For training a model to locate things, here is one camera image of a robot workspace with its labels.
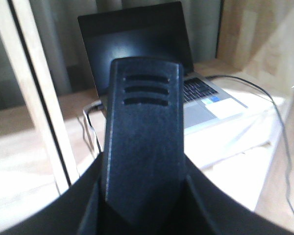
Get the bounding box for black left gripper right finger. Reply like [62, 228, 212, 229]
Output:
[186, 158, 293, 235]

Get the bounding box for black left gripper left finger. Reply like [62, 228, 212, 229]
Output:
[0, 151, 106, 235]

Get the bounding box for white label sticker right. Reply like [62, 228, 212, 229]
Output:
[206, 98, 246, 119]

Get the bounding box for silver open laptop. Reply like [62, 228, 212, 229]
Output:
[78, 1, 246, 131]

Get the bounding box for grey curtain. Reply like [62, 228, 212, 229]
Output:
[0, 0, 223, 110]

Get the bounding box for black cable left of laptop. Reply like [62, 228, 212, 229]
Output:
[86, 105, 105, 156]

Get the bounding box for black cable of laptop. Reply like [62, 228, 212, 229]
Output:
[86, 105, 105, 156]
[205, 74, 294, 235]

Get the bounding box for black cable right of laptop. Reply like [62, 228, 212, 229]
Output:
[205, 74, 294, 235]

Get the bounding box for wooden shelf post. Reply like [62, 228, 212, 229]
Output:
[0, 0, 79, 193]

